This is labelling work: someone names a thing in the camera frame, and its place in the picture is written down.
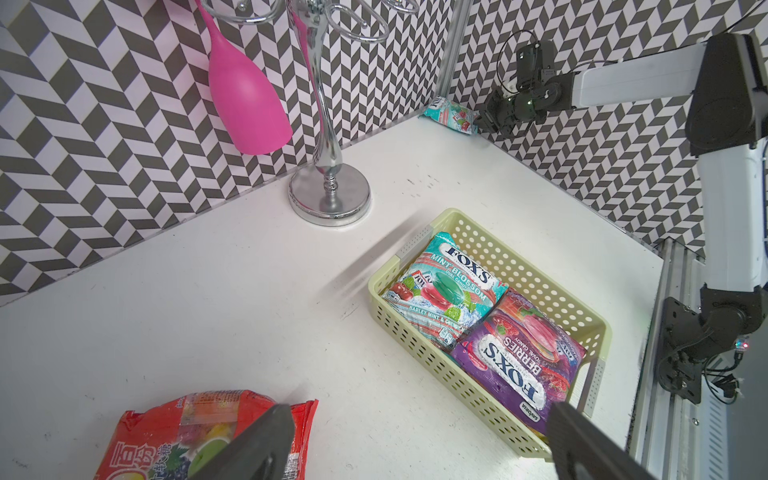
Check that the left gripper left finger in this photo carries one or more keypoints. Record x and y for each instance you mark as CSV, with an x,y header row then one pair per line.
x,y
261,451

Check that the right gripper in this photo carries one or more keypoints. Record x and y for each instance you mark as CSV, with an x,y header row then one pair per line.
x,y
539,90

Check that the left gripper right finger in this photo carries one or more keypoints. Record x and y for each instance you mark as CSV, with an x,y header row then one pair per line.
x,y
581,451

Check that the red 100 candy bag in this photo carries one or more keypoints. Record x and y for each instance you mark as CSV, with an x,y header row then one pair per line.
x,y
177,440

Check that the purple Fox's berries bag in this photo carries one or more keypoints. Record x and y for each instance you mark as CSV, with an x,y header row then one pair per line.
x,y
522,358

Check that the light green plastic basket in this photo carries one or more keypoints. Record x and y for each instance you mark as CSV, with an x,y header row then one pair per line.
x,y
580,322

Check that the teal Fox's mint bag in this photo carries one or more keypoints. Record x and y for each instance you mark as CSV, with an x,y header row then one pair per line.
x,y
444,292

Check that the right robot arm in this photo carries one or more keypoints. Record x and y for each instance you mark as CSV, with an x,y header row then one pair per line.
x,y
726,129

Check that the chrome glass holder stand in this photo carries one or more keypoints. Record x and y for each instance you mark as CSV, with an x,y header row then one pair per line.
x,y
327,192

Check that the pink plastic wine glass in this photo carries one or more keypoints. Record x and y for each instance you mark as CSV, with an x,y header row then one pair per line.
x,y
244,98

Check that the aluminium front rail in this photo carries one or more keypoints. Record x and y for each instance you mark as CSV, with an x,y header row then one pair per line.
x,y
677,425

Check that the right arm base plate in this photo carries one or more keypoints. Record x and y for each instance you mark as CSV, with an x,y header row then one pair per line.
x,y
688,340

